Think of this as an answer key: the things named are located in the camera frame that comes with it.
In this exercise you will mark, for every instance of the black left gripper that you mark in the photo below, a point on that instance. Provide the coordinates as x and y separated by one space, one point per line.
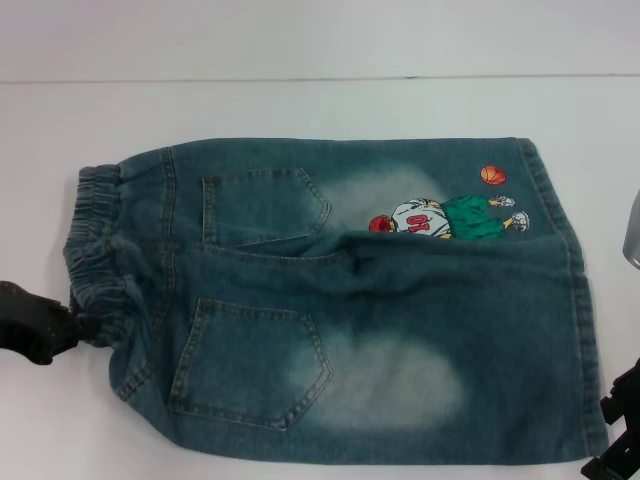
27 320

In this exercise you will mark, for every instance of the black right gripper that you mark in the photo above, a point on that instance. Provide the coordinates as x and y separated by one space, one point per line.
631 440

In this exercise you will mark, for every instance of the blue denim shorts with print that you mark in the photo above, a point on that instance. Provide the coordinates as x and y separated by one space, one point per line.
380 330

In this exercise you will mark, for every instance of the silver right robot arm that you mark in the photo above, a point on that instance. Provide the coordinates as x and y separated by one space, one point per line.
633 235

